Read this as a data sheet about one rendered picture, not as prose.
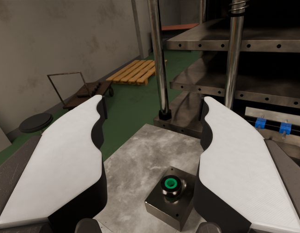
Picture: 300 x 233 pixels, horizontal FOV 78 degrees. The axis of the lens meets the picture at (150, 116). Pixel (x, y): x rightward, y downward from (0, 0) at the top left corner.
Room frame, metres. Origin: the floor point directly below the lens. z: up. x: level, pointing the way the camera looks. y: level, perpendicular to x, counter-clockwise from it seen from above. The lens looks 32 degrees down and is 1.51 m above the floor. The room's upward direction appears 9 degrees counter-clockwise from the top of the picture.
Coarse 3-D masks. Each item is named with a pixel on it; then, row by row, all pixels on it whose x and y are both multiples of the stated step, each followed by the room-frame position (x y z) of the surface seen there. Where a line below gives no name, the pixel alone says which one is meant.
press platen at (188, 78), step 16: (192, 64) 1.38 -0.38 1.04; (208, 64) 1.32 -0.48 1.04; (224, 64) 1.27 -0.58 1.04; (240, 64) 1.22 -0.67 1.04; (256, 64) 1.17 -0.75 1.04; (272, 64) 1.13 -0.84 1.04; (288, 64) 1.09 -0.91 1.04; (176, 80) 1.12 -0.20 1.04; (192, 80) 1.08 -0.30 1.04; (208, 80) 1.04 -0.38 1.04; (224, 80) 1.00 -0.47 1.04; (240, 80) 0.97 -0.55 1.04; (256, 80) 0.94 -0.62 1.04; (272, 80) 0.91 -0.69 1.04; (288, 80) 0.88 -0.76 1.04; (240, 96) 0.85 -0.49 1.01; (256, 96) 0.80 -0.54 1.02; (272, 96) 0.76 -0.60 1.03; (288, 96) 0.72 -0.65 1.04
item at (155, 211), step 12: (168, 168) 0.57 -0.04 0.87; (192, 180) 0.49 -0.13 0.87; (156, 192) 0.46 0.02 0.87; (192, 192) 0.43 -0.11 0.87; (156, 204) 0.41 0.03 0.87; (168, 204) 0.40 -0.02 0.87; (180, 204) 0.39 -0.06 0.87; (192, 204) 0.41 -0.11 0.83; (156, 216) 0.40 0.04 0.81; (168, 216) 0.36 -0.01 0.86; (180, 216) 0.35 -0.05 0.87; (180, 228) 0.33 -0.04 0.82
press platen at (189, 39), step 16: (256, 16) 1.45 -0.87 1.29; (272, 16) 1.35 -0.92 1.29; (288, 16) 1.25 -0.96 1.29; (192, 32) 1.23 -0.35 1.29; (208, 32) 1.15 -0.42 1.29; (224, 32) 1.08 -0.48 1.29; (256, 32) 0.96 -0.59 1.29; (272, 32) 0.91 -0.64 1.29; (288, 32) 0.86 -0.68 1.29; (176, 48) 1.08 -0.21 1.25; (192, 48) 1.02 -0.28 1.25; (208, 48) 0.96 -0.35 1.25; (224, 48) 0.91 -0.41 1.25; (256, 48) 0.82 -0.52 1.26; (272, 48) 0.78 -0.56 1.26; (288, 48) 0.75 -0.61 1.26
